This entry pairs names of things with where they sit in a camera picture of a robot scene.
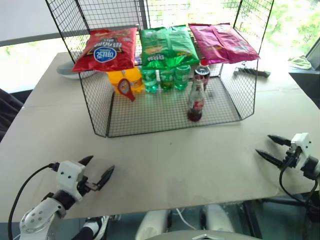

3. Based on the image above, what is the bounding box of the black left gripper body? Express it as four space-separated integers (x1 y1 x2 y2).
76 175 100 198

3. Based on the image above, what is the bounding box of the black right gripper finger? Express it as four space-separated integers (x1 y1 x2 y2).
255 148 286 171
267 134 293 147

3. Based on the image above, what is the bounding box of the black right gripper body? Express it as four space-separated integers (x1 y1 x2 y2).
281 144 304 171

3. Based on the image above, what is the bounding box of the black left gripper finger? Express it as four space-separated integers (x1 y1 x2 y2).
96 164 116 192
77 155 94 167

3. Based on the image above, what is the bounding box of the glass cola bottle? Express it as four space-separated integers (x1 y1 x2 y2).
187 73 206 123

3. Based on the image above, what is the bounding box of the orange soda plastic bottle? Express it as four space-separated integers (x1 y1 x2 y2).
106 66 145 95

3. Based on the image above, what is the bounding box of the cola bottle back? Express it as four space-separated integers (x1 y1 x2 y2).
194 59 211 92

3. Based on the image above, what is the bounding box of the green soda plastic bottle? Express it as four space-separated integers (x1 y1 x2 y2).
159 68 176 92
174 64 192 91
141 68 160 93

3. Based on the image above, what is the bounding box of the black and white shoe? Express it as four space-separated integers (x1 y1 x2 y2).
74 215 111 240

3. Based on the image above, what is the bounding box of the white rounded robot leg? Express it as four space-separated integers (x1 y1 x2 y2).
199 203 236 234
134 209 173 240

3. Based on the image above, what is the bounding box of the black hand tool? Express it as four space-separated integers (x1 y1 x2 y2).
233 62 271 78

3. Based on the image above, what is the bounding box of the light green cloth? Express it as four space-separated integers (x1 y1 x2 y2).
288 55 313 71

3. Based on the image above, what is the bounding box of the grey round bowl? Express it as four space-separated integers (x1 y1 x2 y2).
56 62 100 80

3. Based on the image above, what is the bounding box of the purple chips bag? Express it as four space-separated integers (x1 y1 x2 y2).
211 23 261 64
187 23 231 65

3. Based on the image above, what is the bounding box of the silver robot torso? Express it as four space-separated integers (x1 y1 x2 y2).
159 229 253 240

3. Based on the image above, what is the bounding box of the red chips bag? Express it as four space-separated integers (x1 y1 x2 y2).
71 26 139 73

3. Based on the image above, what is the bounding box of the green chips bag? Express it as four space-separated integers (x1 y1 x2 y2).
166 24 201 67
139 26 176 70

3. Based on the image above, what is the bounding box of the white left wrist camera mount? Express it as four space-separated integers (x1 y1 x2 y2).
55 161 86 202

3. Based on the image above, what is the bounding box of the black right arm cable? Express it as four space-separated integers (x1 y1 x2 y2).
278 164 320 208

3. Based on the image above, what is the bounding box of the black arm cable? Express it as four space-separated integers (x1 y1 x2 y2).
278 164 320 208
7 162 61 240

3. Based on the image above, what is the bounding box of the black table frame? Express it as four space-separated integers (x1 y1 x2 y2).
239 191 320 240

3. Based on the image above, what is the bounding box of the black wire mesh shelf rack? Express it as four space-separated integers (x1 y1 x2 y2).
44 0 275 138

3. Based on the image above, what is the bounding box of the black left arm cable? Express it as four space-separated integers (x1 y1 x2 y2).
7 162 61 240

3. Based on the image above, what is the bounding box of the thin white cable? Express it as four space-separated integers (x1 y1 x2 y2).
174 207 201 231

